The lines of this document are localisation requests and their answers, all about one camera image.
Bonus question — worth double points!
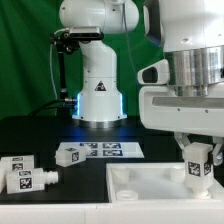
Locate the black camera stand pole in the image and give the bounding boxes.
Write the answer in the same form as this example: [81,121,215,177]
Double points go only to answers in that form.
[58,51,67,99]

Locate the white square table top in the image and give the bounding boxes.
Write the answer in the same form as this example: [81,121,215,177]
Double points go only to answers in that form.
[105,162,224,204]

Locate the white obstacle fence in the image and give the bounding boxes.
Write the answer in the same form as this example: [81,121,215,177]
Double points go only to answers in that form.
[0,162,224,224]

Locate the white sheet with tags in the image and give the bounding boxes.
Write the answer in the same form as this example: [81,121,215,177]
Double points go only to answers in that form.
[58,142,144,158]

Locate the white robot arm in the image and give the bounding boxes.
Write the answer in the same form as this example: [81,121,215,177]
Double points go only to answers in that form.
[60,0,224,165]

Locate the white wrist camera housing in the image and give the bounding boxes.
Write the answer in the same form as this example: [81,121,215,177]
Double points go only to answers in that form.
[137,59,170,85]

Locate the black cables at base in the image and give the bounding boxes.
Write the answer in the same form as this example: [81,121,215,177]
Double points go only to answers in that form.
[27,96,79,117]

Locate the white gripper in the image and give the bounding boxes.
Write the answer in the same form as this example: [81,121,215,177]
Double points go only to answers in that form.
[139,83,224,166]

